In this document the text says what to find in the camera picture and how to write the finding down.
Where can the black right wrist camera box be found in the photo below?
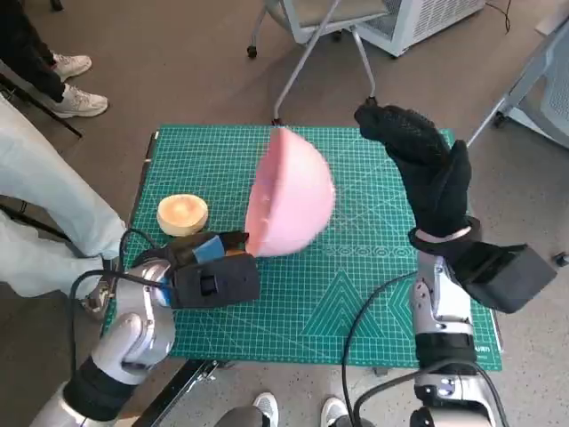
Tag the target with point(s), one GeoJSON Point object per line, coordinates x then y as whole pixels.
{"type": "Point", "coordinates": [507, 280]}

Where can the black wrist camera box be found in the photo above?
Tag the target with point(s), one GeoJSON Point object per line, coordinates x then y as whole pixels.
{"type": "Point", "coordinates": [507, 280]}
{"type": "Point", "coordinates": [222, 280]}

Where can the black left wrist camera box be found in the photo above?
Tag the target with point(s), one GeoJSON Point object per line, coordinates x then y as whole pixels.
{"type": "Point", "coordinates": [222, 280]}

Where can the black castor wheel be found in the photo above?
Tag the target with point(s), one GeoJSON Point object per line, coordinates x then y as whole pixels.
{"type": "Point", "coordinates": [562, 259]}

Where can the white cabinet with grille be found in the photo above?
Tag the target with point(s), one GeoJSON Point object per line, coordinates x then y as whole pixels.
{"type": "Point", "coordinates": [427, 18]}

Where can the black stand leg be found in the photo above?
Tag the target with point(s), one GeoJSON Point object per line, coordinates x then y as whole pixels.
{"type": "Point", "coordinates": [66, 124]}

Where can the black metal table rail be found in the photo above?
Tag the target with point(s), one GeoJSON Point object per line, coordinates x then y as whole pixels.
{"type": "Point", "coordinates": [178, 387]}

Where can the green cutting mat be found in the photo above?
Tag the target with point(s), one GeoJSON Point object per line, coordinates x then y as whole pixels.
{"type": "Point", "coordinates": [289, 302]}

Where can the round pale toy bread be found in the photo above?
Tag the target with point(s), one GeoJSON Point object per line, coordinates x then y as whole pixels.
{"type": "Point", "coordinates": [182, 213]}

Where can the grey office chair on castors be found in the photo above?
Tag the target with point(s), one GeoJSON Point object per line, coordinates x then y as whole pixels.
{"type": "Point", "coordinates": [329, 18]}

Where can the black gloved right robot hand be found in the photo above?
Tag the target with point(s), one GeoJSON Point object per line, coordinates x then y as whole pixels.
{"type": "Point", "coordinates": [435, 187]}

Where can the dark grey leg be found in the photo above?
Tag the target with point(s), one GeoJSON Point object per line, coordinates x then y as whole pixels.
{"type": "Point", "coordinates": [353, 421]}
{"type": "Point", "coordinates": [242, 418]}

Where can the person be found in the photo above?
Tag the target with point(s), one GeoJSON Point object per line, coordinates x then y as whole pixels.
{"type": "Point", "coordinates": [44, 178]}
{"type": "Point", "coordinates": [26, 53]}

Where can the white shoe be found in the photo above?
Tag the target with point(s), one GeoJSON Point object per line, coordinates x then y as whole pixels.
{"type": "Point", "coordinates": [334, 409]}
{"type": "Point", "coordinates": [266, 407]}

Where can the black left robot hand, blue tape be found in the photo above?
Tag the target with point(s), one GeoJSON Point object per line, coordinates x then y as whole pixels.
{"type": "Point", "coordinates": [209, 250]}

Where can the orange oblong toy bread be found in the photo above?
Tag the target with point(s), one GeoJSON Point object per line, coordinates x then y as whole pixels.
{"type": "Point", "coordinates": [235, 253]}

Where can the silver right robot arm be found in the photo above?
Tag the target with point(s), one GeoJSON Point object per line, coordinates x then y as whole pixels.
{"type": "Point", "coordinates": [440, 302]}

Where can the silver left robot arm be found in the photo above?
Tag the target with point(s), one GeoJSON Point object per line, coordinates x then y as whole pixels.
{"type": "Point", "coordinates": [133, 333]}

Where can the pink bowl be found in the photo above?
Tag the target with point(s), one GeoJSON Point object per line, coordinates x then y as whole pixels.
{"type": "Point", "coordinates": [289, 200]}

